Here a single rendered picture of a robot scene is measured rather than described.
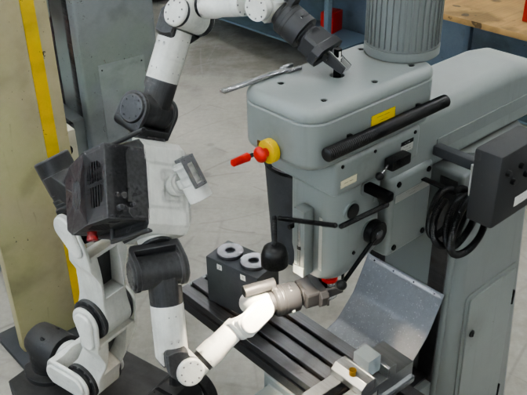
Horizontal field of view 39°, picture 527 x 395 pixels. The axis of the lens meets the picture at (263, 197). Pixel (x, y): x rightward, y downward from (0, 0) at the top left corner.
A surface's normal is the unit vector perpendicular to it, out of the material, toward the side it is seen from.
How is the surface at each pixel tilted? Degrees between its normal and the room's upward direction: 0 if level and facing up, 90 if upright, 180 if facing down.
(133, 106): 61
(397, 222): 90
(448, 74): 0
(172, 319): 70
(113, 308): 81
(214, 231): 0
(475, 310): 89
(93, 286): 90
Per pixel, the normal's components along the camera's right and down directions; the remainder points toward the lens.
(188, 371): 0.40, 0.13
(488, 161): -0.74, 0.35
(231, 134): -0.01, -0.86
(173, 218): 0.69, -0.22
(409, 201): 0.67, 0.37
